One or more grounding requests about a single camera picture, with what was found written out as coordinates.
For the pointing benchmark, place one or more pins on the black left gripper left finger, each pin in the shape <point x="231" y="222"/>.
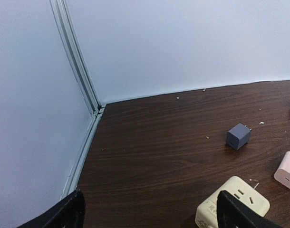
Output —
<point x="68" y="213"/>

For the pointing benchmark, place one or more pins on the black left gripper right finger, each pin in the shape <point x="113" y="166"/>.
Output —
<point x="231" y="213"/>

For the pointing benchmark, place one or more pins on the beige patterned cube plug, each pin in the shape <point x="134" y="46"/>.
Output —
<point x="206" y="213"/>

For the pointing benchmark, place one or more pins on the pink small plug adapter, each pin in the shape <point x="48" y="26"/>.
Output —
<point x="282" y="174"/>

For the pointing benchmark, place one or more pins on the dark blue small plug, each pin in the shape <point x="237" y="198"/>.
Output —
<point x="238" y="136"/>

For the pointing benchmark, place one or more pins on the left aluminium frame post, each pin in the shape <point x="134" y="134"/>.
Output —
<point x="74" y="54"/>

